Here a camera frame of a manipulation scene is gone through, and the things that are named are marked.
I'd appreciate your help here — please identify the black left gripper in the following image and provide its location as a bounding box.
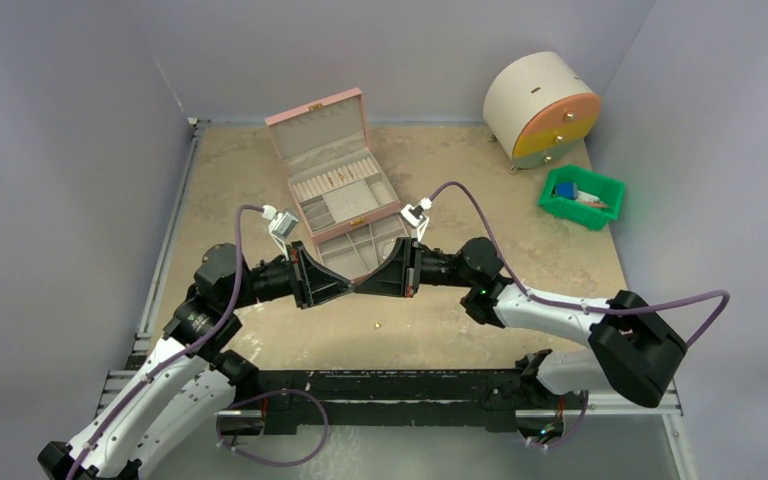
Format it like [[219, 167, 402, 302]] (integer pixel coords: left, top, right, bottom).
[[227, 240, 355, 309]]

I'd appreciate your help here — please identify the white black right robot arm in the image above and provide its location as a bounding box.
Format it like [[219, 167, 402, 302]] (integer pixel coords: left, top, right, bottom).
[[355, 237, 688, 408]]

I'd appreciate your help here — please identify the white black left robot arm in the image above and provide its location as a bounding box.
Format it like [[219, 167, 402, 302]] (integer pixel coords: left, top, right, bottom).
[[38, 242, 354, 479]]

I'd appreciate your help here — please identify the pink jewelry box drawer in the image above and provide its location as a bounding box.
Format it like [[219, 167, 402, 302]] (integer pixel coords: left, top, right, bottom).
[[316, 214, 409, 282]]

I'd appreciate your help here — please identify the pink jewelry box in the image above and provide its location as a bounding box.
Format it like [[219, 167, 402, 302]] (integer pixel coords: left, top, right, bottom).
[[265, 88, 401, 244]]

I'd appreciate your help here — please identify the blue block in bin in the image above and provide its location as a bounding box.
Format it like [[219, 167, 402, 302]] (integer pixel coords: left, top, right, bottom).
[[553, 182, 578, 200]]

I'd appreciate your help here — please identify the white tool in bin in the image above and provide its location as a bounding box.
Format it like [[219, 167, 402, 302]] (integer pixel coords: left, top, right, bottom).
[[575, 191, 609, 210]]

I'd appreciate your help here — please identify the green plastic bin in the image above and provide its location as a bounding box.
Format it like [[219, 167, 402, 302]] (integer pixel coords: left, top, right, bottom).
[[538, 165, 625, 231]]

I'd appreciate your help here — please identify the round white drawer cabinet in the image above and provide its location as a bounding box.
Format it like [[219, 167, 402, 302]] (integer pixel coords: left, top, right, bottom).
[[482, 51, 601, 173]]

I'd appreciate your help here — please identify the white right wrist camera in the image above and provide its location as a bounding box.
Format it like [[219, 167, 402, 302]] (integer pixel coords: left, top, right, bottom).
[[400, 198, 432, 241]]

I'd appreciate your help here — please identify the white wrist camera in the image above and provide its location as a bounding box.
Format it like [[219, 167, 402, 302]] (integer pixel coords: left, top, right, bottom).
[[261, 205, 299, 259], [400, 198, 432, 241]]

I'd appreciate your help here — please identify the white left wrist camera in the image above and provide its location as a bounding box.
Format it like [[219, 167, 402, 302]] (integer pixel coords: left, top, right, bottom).
[[261, 205, 299, 259]]

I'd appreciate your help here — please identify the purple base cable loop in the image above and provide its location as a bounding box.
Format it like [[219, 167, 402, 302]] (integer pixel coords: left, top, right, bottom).
[[216, 389, 328, 468]]

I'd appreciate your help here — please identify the aluminium table frame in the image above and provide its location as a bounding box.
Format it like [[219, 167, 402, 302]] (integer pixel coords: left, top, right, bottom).
[[96, 118, 211, 415]]

